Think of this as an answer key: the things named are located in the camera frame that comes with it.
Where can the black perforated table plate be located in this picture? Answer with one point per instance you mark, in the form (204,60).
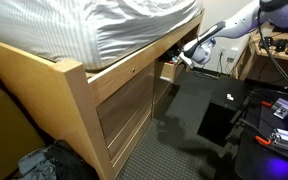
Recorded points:
(267,156)

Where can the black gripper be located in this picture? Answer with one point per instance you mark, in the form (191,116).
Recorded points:
(181,68)

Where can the wooden bed frame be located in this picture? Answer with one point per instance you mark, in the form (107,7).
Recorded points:
(60,100)

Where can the white wall outlet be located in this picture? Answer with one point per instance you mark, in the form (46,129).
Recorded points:
(222,51)
(232,56)

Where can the wooden dresser all drawers shut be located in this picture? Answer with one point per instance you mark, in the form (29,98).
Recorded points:
(127,103)

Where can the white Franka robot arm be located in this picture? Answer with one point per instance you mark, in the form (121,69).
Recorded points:
(237,26)

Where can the mattress with white sheet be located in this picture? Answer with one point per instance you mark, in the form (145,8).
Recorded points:
(84,26)

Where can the pile of dark clothes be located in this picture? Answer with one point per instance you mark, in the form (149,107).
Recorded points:
(70,163)

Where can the black electronic device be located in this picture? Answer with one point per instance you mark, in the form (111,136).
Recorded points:
(272,43)

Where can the wooden desk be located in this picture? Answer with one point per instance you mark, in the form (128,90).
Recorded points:
(244,63)

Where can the black case with sticker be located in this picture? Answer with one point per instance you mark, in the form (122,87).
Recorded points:
(217,123)

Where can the wooden drawer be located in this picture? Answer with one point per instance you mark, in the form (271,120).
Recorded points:
(160,93)
(167,70)

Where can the grey crumpled cloth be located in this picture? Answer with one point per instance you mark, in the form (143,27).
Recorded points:
(37,165)

